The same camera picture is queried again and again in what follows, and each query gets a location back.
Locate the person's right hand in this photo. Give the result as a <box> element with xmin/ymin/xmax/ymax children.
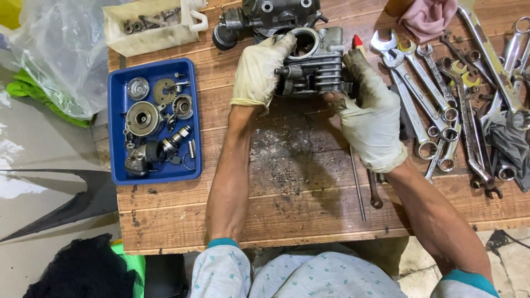
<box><xmin>324</xmin><ymin>49</ymin><xmax>409</xmax><ymax>174</ymax></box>

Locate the person's left hand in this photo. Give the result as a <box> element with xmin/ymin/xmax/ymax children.
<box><xmin>230</xmin><ymin>33</ymin><xmax>298</xmax><ymax>117</ymax></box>

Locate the grey finned engine cylinder block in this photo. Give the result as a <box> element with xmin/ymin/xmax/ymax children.
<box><xmin>274</xmin><ymin>27</ymin><xmax>353</xmax><ymax>98</ymax></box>

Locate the dark engine cylinder head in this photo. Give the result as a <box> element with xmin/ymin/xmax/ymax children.
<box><xmin>212</xmin><ymin>0</ymin><xmax>329</xmax><ymax>51</ymax></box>

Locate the brown round object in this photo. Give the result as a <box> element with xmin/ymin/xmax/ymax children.
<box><xmin>385</xmin><ymin>0</ymin><xmax>415</xmax><ymax>17</ymax></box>

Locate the silver bearing cup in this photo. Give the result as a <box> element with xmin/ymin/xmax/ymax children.
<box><xmin>172</xmin><ymin>94</ymin><xmax>194</xmax><ymax>120</ymax></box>

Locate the white cut plastic container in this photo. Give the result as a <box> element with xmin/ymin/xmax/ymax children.
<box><xmin>102</xmin><ymin>0</ymin><xmax>209</xmax><ymax>58</ymax></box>

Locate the toothed metal sprocket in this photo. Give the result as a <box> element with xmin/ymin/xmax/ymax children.
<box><xmin>152</xmin><ymin>79</ymin><xmax>179</xmax><ymax>106</ymax></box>

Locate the heap of bolts and nuts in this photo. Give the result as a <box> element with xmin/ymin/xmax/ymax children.
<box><xmin>123</xmin><ymin>7</ymin><xmax>181</xmax><ymax>35</ymax></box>

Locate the metal camshaft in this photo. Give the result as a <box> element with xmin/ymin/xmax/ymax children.
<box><xmin>161</xmin><ymin>125</ymin><xmax>193</xmax><ymax>154</ymax></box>

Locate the pink cloth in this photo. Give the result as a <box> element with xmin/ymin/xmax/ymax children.
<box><xmin>398</xmin><ymin>0</ymin><xmax>459</xmax><ymax>44</ymax></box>

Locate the round silver metal cap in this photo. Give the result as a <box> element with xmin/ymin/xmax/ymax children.
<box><xmin>127</xmin><ymin>77</ymin><xmax>150</xmax><ymax>101</ymax></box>

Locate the thin metal rod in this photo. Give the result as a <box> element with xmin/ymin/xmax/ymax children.
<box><xmin>349</xmin><ymin>144</ymin><xmax>367</xmax><ymax>222</ymax></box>

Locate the pile of steel wrenches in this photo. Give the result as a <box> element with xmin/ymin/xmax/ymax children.
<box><xmin>369</xmin><ymin>0</ymin><xmax>530</xmax><ymax>200</ymax></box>

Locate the large round metal rotor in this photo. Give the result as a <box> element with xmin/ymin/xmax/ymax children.
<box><xmin>125</xmin><ymin>101</ymin><xmax>165</xmax><ymax>137</ymax></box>

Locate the dark cast intake part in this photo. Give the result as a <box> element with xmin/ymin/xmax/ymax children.
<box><xmin>124</xmin><ymin>141</ymin><xmax>166</xmax><ymax>178</ymax></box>

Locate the blue plastic tray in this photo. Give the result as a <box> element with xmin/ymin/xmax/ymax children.
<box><xmin>107</xmin><ymin>57</ymin><xmax>203</xmax><ymax>186</ymax></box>

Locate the clear plastic bag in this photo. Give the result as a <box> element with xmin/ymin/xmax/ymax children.
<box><xmin>7</xmin><ymin>0</ymin><xmax>127</xmax><ymax>121</ymax></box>

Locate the person's light patterned garment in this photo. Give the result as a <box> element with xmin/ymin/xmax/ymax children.
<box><xmin>190</xmin><ymin>238</ymin><xmax>500</xmax><ymax>298</ymax></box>

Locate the grey rag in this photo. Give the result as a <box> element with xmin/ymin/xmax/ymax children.
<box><xmin>480</xmin><ymin>111</ymin><xmax>530</xmax><ymax>192</ymax></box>

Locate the black plastic fender panel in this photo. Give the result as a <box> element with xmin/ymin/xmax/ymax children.
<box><xmin>0</xmin><ymin>168</ymin><xmax>119</xmax><ymax>243</ymax></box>

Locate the green plastic sheet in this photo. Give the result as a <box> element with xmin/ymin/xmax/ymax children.
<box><xmin>6</xmin><ymin>68</ymin><xmax>92</xmax><ymax>128</ymax></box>

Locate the black stool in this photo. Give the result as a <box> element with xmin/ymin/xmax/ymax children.
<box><xmin>144</xmin><ymin>253</ymin><xmax>189</xmax><ymax>298</ymax></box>

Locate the bright green bag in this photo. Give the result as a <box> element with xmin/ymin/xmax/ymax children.
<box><xmin>110</xmin><ymin>242</ymin><xmax>146</xmax><ymax>298</ymax></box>

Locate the yellow object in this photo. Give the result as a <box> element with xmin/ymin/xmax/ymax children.
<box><xmin>0</xmin><ymin>0</ymin><xmax>22</xmax><ymax>31</ymax></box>

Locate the black cloth bundle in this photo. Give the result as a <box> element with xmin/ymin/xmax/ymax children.
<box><xmin>22</xmin><ymin>233</ymin><xmax>137</xmax><ymax>298</ymax></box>

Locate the red handled screwdriver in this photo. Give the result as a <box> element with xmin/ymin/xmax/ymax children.
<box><xmin>351</xmin><ymin>35</ymin><xmax>367</xmax><ymax>57</ymax></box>

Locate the small dark ring spanner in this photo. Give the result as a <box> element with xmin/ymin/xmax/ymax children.
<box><xmin>367</xmin><ymin>168</ymin><xmax>384</xmax><ymax>209</ymax></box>

